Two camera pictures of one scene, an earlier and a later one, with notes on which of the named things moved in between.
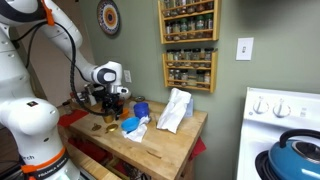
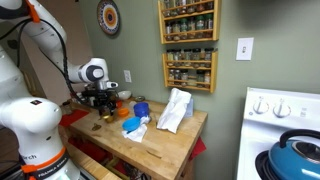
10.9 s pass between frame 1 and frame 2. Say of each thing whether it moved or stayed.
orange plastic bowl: stayed
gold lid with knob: moved
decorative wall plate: stayed
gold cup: stayed
